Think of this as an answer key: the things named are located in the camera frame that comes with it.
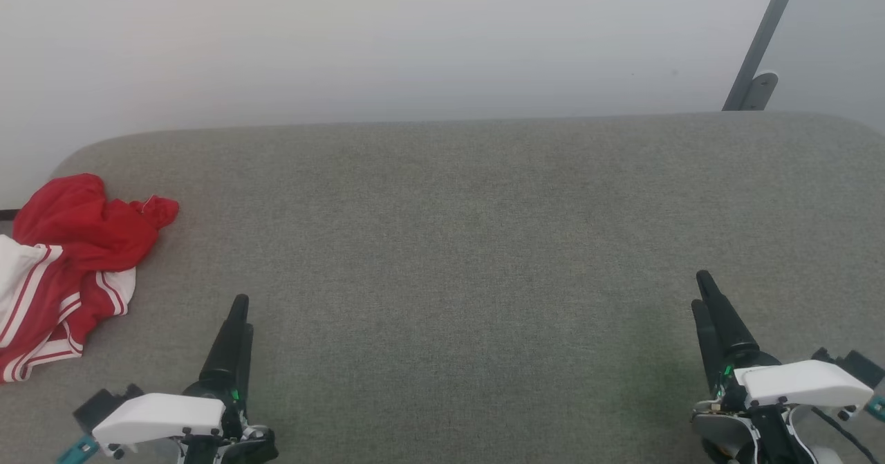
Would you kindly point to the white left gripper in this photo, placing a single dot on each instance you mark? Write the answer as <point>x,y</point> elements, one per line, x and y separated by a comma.
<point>159,415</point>

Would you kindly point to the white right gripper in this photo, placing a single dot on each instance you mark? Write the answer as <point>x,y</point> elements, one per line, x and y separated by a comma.
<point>802,384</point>

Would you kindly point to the red and white jersey shirt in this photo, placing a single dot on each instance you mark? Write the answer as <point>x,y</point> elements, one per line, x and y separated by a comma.
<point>76,236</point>

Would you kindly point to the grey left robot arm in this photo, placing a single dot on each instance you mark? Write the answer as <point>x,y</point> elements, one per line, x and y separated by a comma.
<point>256,447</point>

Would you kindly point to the grey fabric sofa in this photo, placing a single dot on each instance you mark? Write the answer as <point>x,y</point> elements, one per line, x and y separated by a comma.
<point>442,243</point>

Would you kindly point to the grey metal pole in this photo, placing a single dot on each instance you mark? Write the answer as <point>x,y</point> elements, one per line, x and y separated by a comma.
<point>764,35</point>

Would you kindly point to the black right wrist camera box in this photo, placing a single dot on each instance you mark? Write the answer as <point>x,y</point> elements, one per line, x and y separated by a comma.
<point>857,367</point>

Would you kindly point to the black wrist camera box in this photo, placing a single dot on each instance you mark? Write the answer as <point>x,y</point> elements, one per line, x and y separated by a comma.
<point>100,405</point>
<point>857,367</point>

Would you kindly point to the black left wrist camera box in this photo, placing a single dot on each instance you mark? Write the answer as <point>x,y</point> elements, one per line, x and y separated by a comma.
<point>100,405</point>

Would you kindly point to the teal right camera plug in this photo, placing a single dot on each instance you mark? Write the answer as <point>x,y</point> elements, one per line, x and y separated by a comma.
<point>878,409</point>

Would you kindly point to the teal camera plug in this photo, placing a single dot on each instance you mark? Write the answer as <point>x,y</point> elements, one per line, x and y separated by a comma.
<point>878,409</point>
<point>77,451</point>

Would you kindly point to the teal left camera plug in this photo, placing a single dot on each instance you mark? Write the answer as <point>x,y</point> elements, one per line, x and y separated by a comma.
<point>77,451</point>

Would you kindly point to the grey metal bracket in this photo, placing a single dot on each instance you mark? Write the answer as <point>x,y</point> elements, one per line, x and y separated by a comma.
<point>762,90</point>

